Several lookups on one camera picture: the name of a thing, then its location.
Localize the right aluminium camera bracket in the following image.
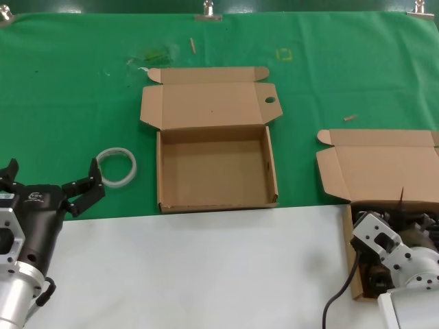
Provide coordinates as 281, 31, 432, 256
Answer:
349, 211, 413, 275

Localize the aluminium camera bracket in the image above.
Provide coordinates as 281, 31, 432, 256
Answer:
349, 211, 413, 275
0, 191, 27, 265

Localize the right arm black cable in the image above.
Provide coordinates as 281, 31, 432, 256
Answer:
322, 252, 361, 329

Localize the green table cloth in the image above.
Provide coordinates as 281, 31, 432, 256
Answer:
0, 12, 439, 222

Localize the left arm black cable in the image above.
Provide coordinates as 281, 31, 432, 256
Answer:
25, 276, 57, 325

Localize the cardboard box with round hole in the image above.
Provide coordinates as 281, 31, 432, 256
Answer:
139, 66, 284, 215

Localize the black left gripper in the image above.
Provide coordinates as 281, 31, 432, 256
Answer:
0, 157, 106, 276

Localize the left aluminium camera bracket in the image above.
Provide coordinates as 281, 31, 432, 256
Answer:
0, 191, 27, 265

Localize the brown cardboard parts box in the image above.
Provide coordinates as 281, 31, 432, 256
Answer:
315, 128, 439, 302

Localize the metal binder clip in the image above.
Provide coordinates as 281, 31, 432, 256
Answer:
0, 8, 16, 28
194, 0, 224, 22
407, 0, 439, 19

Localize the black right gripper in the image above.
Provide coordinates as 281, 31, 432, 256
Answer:
396, 223, 439, 249

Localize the clear plastic wrapper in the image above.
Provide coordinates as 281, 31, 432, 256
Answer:
128, 43, 181, 74

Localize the clear tape roll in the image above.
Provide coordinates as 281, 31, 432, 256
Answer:
95, 146, 139, 189

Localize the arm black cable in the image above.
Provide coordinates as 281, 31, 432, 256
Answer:
25, 276, 57, 325
322, 252, 361, 329

